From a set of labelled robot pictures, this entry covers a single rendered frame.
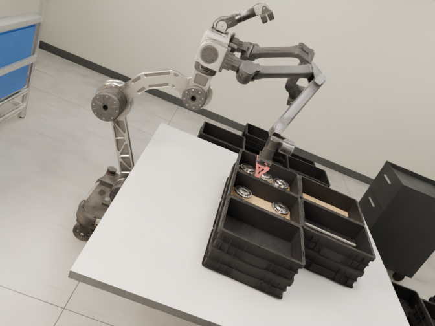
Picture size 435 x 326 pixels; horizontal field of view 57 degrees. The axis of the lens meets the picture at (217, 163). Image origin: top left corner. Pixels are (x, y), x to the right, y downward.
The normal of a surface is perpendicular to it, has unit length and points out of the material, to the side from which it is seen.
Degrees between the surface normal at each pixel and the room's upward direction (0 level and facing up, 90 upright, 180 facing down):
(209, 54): 90
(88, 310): 0
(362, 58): 90
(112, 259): 0
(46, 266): 0
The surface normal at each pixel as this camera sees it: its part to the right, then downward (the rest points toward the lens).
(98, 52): -0.09, 0.43
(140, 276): 0.37, -0.82
